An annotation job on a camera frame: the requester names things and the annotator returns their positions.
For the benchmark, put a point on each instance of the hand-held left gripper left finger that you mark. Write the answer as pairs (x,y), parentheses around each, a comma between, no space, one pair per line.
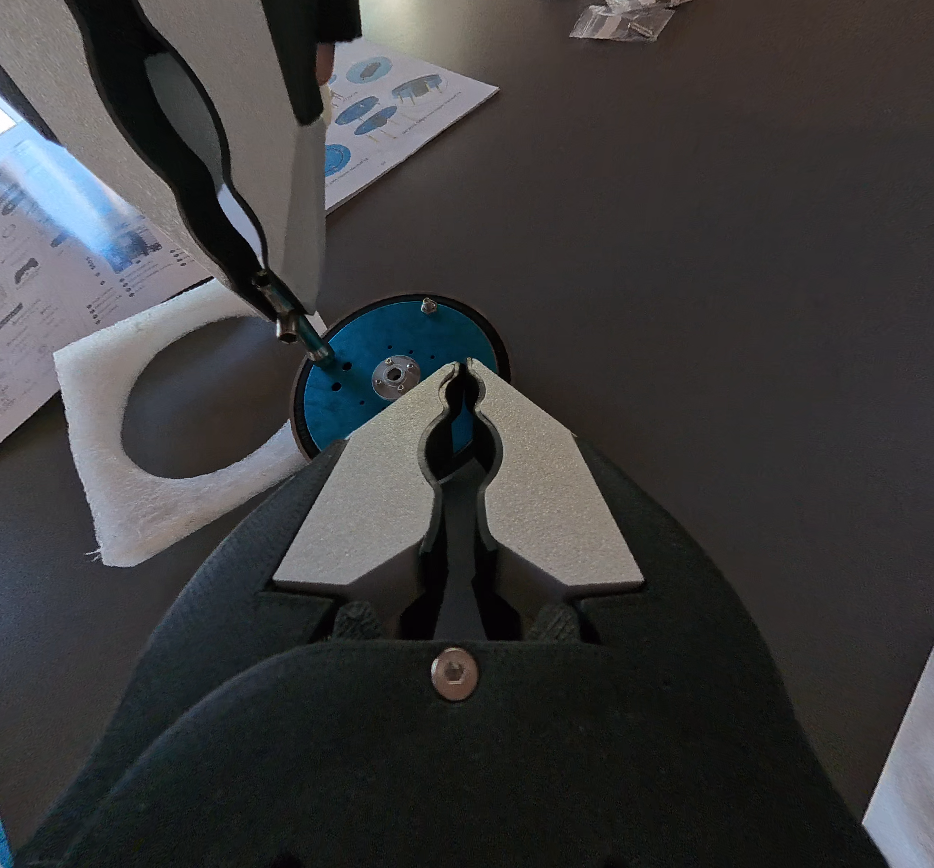
(350,510)

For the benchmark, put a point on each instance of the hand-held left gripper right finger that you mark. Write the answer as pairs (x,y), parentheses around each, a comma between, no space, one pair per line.
(562,510)

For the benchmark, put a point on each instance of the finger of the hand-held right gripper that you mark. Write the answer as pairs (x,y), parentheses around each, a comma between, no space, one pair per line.
(241,43)
(44,29)

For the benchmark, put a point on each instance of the blue disc with black rim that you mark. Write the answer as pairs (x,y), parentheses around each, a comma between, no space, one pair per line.
(408,331)

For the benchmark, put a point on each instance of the metal cross socket wrench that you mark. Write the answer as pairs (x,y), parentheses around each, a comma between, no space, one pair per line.
(292,317)

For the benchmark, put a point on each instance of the person's right hand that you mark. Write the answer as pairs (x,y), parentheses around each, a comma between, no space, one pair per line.
(325,64)

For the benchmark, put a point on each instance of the instruction sheet with blue drawings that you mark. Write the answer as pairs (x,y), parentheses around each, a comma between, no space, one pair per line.
(430,123)

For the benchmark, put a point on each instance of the white foam sheet with hole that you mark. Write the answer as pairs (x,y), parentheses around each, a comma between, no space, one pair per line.
(95,445)

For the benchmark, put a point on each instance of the instruction sheet with circuit board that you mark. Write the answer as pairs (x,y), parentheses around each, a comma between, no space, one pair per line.
(44,313)

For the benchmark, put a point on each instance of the person's white t-shirt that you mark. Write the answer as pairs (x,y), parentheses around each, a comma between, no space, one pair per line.
(908,795)

